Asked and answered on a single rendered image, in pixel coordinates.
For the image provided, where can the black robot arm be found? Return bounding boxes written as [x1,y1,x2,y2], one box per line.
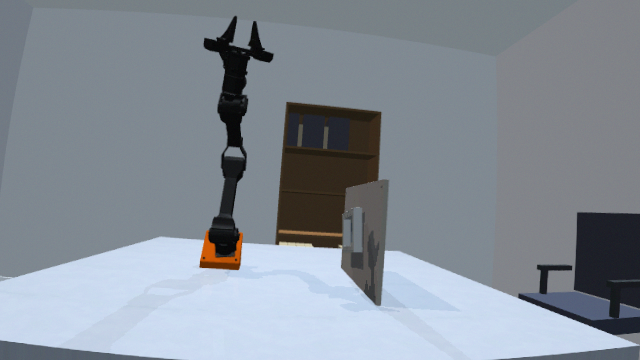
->
[208,73,248,258]

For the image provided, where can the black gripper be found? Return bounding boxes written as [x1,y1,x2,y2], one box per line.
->
[204,16,273,78]

